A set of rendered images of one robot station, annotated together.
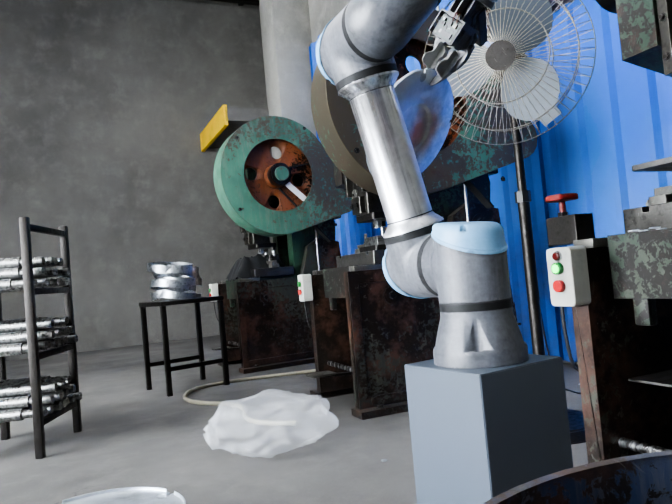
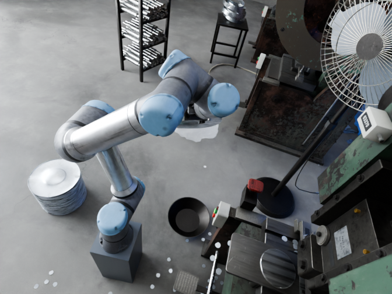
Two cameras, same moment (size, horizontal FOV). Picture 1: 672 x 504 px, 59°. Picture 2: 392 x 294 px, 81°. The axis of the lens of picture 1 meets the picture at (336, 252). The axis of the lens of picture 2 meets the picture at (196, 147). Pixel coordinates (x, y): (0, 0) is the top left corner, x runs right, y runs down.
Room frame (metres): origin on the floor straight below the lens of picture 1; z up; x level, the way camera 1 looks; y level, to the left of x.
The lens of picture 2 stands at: (0.79, -0.63, 1.58)
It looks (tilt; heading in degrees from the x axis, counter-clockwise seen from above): 47 degrees down; 30
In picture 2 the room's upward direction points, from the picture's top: 14 degrees clockwise
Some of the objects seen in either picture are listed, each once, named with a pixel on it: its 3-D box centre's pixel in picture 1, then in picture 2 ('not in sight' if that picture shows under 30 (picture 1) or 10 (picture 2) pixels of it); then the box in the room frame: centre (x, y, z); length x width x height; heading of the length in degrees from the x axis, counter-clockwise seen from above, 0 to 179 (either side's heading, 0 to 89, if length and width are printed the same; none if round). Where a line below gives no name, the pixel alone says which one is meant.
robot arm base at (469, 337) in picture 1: (477, 330); (115, 232); (0.98, -0.22, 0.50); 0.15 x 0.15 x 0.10
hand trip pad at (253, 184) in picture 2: (562, 209); (253, 189); (1.49, -0.58, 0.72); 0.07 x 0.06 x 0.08; 114
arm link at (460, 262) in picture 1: (468, 259); (114, 220); (0.99, -0.22, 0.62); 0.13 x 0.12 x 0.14; 25
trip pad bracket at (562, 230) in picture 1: (572, 250); (245, 203); (1.47, -0.58, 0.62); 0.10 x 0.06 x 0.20; 24
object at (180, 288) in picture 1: (180, 323); (229, 31); (3.73, 1.01, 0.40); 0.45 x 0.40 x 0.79; 36
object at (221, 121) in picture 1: (249, 128); not in sight; (7.02, 0.89, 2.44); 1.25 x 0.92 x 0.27; 24
